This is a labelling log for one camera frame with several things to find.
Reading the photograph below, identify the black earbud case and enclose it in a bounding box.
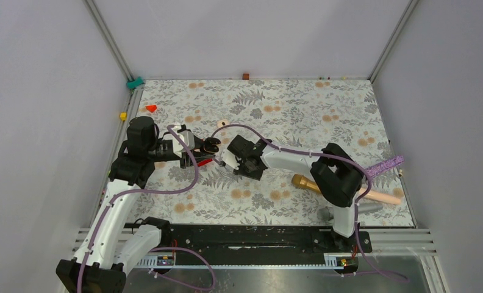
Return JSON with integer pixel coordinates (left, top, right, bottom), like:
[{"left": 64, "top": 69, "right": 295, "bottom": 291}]
[{"left": 201, "top": 137, "right": 221, "bottom": 154}]

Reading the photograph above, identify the pink earbud charging case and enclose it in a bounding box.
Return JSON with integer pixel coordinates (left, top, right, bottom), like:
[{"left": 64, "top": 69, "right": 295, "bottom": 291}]
[{"left": 217, "top": 120, "right": 229, "bottom": 128}]

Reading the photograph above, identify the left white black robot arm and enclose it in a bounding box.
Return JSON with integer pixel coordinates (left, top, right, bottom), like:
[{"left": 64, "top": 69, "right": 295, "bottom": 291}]
[{"left": 55, "top": 117, "right": 221, "bottom": 292}]

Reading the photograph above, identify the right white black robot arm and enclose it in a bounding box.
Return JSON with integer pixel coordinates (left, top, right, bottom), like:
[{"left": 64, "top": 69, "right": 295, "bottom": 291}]
[{"left": 221, "top": 135, "right": 371, "bottom": 251}]

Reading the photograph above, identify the red box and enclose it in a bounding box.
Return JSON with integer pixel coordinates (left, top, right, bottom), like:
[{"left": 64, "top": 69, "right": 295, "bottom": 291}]
[{"left": 198, "top": 159, "right": 213, "bottom": 167}]

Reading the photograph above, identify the red triangular block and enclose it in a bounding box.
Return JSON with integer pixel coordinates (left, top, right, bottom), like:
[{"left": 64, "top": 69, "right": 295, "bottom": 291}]
[{"left": 145, "top": 104, "right": 157, "bottom": 113}]

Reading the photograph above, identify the gold microphone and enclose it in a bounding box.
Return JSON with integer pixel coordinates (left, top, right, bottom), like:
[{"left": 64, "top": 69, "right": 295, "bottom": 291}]
[{"left": 291, "top": 174, "right": 321, "bottom": 194}]

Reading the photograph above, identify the floral table mat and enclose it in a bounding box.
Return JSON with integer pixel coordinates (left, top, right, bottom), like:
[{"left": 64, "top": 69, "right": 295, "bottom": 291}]
[{"left": 127, "top": 79, "right": 393, "bottom": 225}]

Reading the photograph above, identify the teal block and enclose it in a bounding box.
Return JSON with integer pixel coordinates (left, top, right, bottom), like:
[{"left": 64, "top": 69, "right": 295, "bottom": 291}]
[{"left": 126, "top": 77, "right": 145, "bottom": 90}]

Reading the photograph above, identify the grey microphone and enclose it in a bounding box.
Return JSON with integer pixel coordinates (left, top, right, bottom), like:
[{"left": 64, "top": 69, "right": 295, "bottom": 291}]
[{"left": 317, "top": 203, "right": 383, "bottom": 222}]

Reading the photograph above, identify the purple glitter microphone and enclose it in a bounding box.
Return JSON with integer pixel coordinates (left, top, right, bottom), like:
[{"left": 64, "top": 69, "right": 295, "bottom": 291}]
[{"left": 365, "top": 156, "right": 405, "bottom": 178}]

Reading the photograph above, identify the pink microphone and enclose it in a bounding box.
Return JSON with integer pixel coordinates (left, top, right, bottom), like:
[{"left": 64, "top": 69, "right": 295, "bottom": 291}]
[{"left": 364, "top": 190, "right": 402, "bottom": 205}]

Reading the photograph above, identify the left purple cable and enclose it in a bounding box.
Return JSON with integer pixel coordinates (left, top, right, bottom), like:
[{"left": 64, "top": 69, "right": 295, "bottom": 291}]
[{"left": 76, "top": 124, "right": 217, "bottom": 293}]

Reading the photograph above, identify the purple cable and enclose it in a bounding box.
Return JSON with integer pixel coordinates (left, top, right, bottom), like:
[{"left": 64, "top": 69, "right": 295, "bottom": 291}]
[
  {"left": 76, "top": 124, "right": 217, "bottom": 293},
  {"left": 210, "top": 123, "right": 409, "bottom": 283}
]

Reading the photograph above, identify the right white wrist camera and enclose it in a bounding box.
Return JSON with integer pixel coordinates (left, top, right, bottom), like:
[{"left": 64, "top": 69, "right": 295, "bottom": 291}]
[{"left": 221, "top": 149, "right": 240, "bottom": 170}]

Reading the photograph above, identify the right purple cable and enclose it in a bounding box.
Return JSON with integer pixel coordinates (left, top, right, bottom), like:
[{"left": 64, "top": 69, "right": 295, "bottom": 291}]
[{"left": 210, "top": 123, "right": 409, "bottom": 283}]

